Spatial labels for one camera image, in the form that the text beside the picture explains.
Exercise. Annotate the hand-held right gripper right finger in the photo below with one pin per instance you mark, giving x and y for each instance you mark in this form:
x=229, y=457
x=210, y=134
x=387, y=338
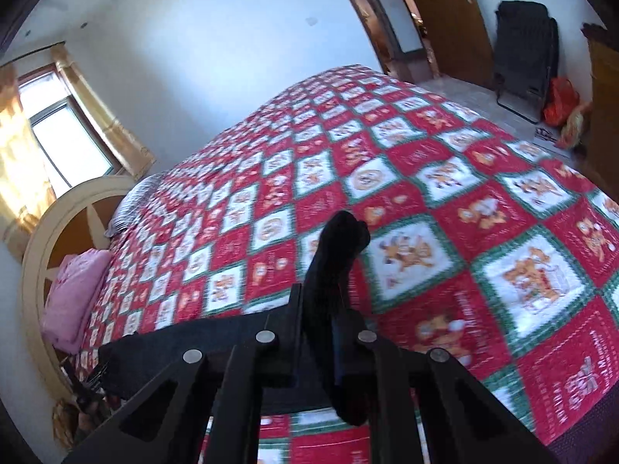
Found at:
x=342, y=348

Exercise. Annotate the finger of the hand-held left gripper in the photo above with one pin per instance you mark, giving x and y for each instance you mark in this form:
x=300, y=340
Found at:
x=89, y=386

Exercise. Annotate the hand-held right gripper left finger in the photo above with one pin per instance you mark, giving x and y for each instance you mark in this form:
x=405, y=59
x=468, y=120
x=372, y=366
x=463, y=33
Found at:
x=290, y=328

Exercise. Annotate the black pants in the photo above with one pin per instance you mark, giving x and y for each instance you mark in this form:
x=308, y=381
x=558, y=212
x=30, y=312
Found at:
x=338, y=261

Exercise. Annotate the dark clutter pile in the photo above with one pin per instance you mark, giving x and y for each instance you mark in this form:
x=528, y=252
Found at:
x=72, y=425

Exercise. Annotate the folded pink blanket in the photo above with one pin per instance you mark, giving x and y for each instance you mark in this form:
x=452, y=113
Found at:
x=72, y=295

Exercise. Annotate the cream and brown bed headboard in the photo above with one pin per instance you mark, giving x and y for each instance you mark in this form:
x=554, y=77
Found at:
x=48, y=232

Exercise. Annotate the striped grey pillow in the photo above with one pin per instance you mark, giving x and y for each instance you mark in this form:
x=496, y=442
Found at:
x=128, y=208

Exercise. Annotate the red printed checkered bedsheet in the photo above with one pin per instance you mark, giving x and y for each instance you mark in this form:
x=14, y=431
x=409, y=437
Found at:
x=435, y=179

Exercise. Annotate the wide yellow sheer curtain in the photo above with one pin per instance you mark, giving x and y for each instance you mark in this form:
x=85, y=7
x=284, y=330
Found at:
x=19, y=169

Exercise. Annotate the narrow yellow patterned curtain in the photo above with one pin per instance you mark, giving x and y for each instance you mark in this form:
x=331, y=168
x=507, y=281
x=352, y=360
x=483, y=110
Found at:
x=106, y=125

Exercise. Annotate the printed paper sheet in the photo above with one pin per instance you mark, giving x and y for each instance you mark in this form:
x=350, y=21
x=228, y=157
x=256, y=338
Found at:
x=551, y=141

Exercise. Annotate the yellow orange plastic bag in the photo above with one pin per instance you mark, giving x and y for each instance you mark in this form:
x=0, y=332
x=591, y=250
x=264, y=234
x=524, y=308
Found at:
x=573, y=128

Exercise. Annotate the red plastic bag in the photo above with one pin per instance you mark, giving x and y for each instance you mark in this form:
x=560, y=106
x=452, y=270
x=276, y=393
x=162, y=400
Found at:
x=561, y=101

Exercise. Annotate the brown wooden door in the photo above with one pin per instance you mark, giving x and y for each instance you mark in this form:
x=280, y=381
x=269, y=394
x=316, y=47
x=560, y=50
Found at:
x=445, y=24

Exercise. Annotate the black folding chair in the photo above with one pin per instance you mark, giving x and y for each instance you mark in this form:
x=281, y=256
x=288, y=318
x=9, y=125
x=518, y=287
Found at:
x=524, y=43

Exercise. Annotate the brown wooden cabinet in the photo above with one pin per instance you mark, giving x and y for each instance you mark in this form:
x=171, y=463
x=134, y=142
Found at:
x=604, y=96

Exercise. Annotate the window with brown frame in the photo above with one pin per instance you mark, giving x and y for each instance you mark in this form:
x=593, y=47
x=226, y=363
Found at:
x=63, y=140

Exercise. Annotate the dark wooden door frame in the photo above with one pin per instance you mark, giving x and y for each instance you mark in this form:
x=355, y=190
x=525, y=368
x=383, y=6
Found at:
x=372, y=19

